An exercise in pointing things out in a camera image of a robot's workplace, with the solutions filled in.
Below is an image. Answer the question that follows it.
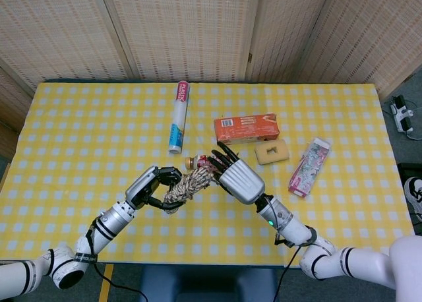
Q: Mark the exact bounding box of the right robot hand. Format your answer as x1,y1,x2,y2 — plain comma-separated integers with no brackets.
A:
207,141,266,206

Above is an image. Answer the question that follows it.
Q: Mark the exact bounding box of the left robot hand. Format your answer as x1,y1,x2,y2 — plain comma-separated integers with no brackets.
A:
125,166,192,214

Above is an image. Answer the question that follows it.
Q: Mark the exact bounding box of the speckled white braided rope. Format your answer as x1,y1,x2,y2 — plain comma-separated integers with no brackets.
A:
163,166,214,214

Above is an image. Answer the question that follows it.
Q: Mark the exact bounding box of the dark robot base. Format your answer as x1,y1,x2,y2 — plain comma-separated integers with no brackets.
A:
140,265,278,302

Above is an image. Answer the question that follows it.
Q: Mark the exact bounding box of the blue white tube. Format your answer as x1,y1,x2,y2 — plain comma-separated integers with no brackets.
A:
168,80,191,154

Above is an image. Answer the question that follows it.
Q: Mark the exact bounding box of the yellow sponge with hole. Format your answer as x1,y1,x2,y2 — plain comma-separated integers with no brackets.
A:
255,138,290,166

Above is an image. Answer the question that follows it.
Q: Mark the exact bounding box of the orange cardboard box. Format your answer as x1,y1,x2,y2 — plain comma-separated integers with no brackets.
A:
213,113,281,145

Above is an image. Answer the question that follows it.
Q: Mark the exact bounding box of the brown label drink bottle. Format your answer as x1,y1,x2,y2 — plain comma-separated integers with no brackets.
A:
184,155,215,171

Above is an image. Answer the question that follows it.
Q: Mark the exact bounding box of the yellow checked tablecloth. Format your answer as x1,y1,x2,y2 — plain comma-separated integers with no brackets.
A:
0,82,415,265

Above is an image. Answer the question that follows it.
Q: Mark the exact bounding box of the floral tissue pack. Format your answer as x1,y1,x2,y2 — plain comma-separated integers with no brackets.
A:
288,137,331,196

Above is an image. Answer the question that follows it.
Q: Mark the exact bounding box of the woven folding screen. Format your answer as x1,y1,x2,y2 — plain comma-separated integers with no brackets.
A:
0,0,422,131

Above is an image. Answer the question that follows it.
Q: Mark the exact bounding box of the black floor mat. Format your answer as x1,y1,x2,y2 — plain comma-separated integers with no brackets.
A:
397,162,422,235

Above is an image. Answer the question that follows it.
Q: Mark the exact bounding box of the white power strip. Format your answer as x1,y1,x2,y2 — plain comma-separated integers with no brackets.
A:
390,96,415,134

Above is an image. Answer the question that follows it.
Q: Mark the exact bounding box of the white black sneaker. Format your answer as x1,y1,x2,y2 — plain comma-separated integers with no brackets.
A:
404,176,422,222

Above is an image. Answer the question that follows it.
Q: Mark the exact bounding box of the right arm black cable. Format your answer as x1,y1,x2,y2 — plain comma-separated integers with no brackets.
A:
272,196,318,269

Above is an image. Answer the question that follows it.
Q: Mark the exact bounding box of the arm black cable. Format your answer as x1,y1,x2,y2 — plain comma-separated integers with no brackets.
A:
85,216,149,302
272,196,318,269

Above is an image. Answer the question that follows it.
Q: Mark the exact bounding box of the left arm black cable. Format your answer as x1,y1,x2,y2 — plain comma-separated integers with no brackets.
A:
85,216,149,302

